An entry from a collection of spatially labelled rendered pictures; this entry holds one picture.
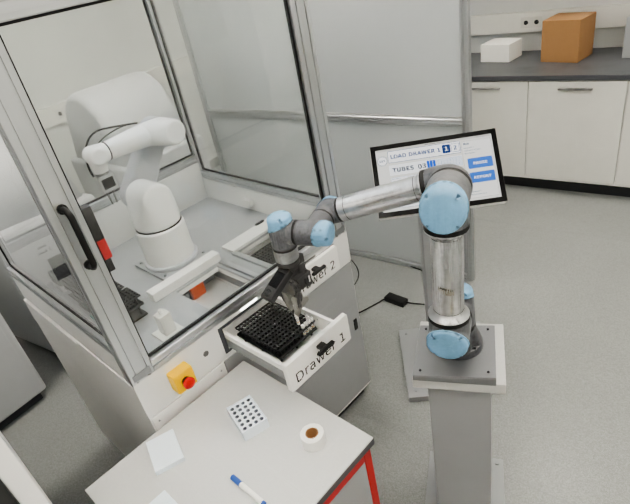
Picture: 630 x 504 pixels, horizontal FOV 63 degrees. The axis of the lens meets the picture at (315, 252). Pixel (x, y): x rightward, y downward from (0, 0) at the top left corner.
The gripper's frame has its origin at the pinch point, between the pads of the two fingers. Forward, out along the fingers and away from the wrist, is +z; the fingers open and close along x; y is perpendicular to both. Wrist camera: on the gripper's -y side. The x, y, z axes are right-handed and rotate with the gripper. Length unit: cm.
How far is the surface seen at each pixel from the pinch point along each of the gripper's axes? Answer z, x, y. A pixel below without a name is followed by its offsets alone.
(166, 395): 14.7, 22.2, -40.6
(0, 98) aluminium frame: -83, 25, -46
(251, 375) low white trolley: 22.0, 11.6, -15.1
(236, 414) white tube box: 18.2, -0.2, -30.8
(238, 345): 10.7, 15.5, -14.2
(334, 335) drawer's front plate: 8.6, -11.0, 5.5
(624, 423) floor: 95, -83, 97
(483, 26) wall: -11, 109, 346
